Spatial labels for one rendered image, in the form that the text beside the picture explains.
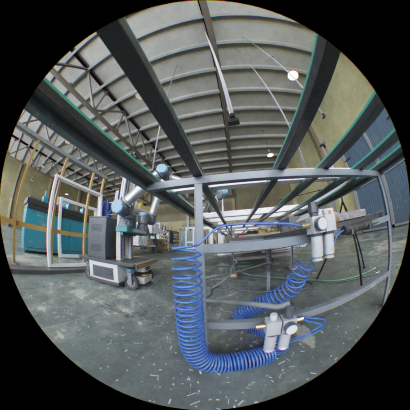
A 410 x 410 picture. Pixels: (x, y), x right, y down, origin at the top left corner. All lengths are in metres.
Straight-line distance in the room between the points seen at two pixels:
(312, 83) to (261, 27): 7.97
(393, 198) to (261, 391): 6.56
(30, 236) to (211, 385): 3.91
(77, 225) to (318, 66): 4.60
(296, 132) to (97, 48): 9.09
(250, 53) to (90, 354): 9.02
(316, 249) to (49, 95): 0.83
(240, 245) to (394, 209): 6.49
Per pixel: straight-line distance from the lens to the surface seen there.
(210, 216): 1.80
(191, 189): 0.82
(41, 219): 4.06
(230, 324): 0.61
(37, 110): 0.43
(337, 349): 0.85
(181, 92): 9.08
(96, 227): 1.96
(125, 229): 1.61
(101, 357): 0.84
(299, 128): 0.42
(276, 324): 0.54
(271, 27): 8.44
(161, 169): 1.52
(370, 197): 7.34
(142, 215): 2.08
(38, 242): 4.06
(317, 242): 0.53
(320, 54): 0.33
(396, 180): 6.63
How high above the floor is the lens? 0.57
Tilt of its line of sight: 15 degrees up
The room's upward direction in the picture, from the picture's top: 2 degrees counter-clockwise
